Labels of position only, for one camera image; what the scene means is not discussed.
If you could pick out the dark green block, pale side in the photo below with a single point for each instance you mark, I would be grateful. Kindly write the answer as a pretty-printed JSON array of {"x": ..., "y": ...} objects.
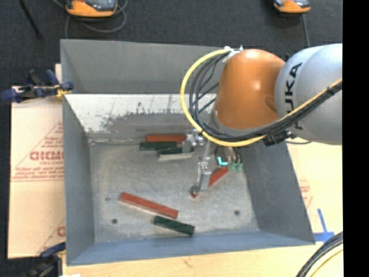
[{"x": 174, "y": 153}]

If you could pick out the grey metal bin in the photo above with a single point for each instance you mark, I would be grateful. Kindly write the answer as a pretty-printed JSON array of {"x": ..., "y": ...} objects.
[{"x": 138, "y": 177}]

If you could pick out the dark green flat block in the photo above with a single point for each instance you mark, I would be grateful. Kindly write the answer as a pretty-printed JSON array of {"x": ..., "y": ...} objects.
[
  {"x": 173, "y": 225},
  {"x": 157, "y": 146}
]

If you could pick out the black cylinder on white bracket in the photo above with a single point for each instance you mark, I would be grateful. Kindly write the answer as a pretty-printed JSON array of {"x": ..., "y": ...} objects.
[{"x": 237, "y": 154}]

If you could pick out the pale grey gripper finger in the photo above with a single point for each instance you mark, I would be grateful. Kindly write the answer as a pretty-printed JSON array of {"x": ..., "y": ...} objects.
[
  {"x": 197, "y": 180},
  {"x": 205, "y": 180}
]

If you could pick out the long red-brown flat block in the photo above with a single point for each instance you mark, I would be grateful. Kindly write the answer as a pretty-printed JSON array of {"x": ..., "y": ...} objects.
[{"x": 148, "y": 205}]

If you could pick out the brown cardboard board, red print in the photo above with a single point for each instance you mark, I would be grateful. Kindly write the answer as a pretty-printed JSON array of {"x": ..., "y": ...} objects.
[{"x": 34, "y": 183}]

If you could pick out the short red-brown block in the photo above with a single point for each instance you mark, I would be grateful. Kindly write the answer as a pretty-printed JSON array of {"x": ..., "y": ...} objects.
[{"x": 218, "y": 175}]

